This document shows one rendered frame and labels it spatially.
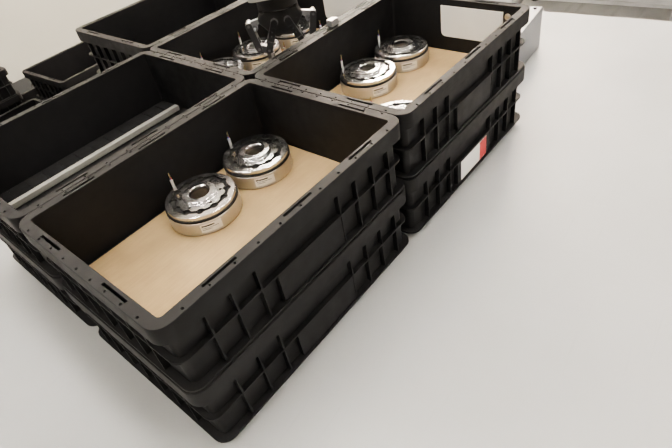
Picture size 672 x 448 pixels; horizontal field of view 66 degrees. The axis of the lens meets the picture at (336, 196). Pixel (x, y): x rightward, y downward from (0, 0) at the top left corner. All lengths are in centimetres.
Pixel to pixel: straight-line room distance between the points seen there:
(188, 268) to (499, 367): 41
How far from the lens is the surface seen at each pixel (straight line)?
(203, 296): 51
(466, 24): 105
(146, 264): 73
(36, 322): 96
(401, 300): 75
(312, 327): 69
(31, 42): 394
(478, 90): 88
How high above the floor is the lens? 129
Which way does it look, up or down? 39 degrees down
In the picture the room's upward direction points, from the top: 11 degrees counter-clockwise
